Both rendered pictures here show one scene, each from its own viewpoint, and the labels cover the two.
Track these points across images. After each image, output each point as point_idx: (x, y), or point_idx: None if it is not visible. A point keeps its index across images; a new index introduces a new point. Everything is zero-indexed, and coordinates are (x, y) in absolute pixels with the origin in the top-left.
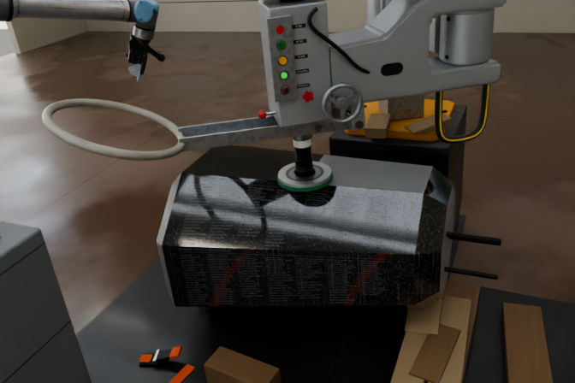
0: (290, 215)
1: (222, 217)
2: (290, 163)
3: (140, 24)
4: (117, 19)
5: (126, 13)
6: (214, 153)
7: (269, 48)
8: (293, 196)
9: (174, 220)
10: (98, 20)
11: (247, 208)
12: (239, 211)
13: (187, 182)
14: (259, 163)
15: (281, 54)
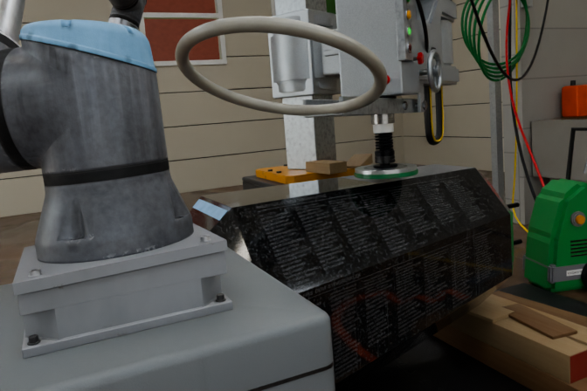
0: (392, 215)
1: (323, 241)
2: (328, 183)
3: (130, 14)
4: None
5: None
6: (224, 197)
7: None
8: (381, 197)
9: (263, 266)
10: None
11: (344, 222)
12: (338, 229)
13: (249, 216)
14: (299, 188)
15: (407, 7)
